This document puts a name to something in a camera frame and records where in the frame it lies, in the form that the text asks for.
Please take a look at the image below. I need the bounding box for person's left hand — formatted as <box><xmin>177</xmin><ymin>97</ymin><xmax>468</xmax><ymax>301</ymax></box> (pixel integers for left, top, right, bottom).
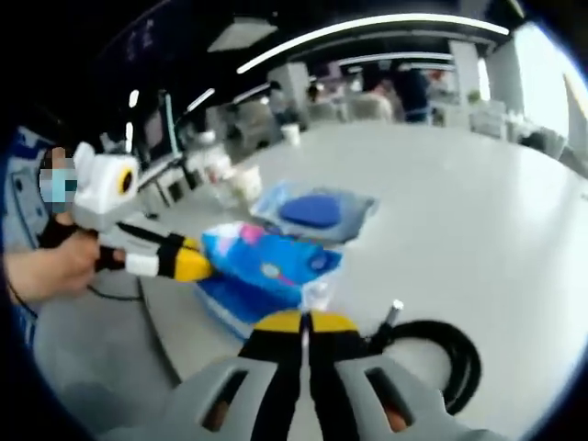
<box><xmin>58</xmin><ymin>226</ymin><xmax>129</xmax><ymax>296</ymax></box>

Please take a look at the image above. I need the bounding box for dark monitor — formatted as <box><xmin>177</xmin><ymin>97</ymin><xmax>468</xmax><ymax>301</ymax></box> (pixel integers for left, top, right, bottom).
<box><xmin>143</xmin><ymin>90</ymin><xmax>179</xmax><ymax>158</ymax></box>

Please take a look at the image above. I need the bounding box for blue wipes packet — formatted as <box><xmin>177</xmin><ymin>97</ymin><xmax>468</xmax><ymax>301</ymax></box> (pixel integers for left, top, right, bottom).
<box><xmin>194</xmin><ymin>219</ymin><xmax>345</xmax><ymax>342</ymax></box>

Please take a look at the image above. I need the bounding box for white patterned tissue packet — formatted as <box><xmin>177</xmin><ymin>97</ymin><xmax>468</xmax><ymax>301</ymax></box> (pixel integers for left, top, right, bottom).
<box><xmin>228</xmin><ymin>164</ymin><xmax>264</xmax><ymax>204</ymax></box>

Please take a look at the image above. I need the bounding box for long ceiling light strip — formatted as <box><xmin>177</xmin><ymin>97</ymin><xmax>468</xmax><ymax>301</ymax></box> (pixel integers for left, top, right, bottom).
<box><xmin>235</xmin><ymin>12</ymin><xmax>512</xmax><ymax>75</ymax></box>

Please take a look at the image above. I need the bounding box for clear packet with blue sponge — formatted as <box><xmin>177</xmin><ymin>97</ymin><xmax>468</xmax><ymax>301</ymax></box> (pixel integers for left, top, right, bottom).
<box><xmin>249</xmin><ymin>180</ymin><xmax>379</xmax><ymax>245</ymax></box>

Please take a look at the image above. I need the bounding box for white paper cup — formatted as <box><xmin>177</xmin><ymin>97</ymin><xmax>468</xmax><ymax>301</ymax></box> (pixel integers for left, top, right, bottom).
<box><xmin>279</xmin><ymin>121</ymin><xmax>303</xmax><ymax>148</ymax></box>

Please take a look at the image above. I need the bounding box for white office desk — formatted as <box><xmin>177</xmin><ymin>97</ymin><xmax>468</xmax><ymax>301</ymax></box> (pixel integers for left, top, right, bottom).
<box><xmin>136</xmin><ymin>153</ymin><xmax>186</xmax><ymax>186</ymax></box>

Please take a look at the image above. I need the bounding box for person in blue mask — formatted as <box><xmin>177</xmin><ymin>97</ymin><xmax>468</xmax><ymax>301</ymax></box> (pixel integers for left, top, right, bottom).
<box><xmin>1</xmin><ymin>127</ymin><xmax>52</xmax><ymax>323</ymax></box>

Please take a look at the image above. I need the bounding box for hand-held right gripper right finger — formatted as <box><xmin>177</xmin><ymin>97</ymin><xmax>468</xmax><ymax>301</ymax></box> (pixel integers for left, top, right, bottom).
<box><xmin>306</xmin><ymin>311</ymin><xmax>461</xmax><ymax>441</ymax></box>

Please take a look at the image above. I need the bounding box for white column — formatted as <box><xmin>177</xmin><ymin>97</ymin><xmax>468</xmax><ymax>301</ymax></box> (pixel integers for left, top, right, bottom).
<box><xmin>267</xmin><ymin>61</ymin><xmax>312</xmax><ymax>130</ymax></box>
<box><xmin>448</xmin><ymin>40</ymin><xmax>482</xmax><ymax>117</ymax></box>

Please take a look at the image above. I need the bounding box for clear plastic water bottle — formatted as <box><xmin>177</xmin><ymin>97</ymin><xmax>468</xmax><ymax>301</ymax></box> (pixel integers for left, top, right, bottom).
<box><xmin>205</xmin><ymin>154</ymin><xmax>236</xmax><ymax>199</ymax></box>

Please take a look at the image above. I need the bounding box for ceiling air vent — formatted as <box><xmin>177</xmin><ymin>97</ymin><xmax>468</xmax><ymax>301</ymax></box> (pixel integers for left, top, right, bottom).
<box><xmin>205</xmin><ymin>17</ymin><xmax>280</xmax><ymax>55</ymax></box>

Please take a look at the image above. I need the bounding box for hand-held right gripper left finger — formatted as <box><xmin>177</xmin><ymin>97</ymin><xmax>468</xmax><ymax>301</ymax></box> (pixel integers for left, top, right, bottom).
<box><xmin>150</xmin><ymin>309</ymin><xmax>308</xmax><ymax>441</ymax></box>

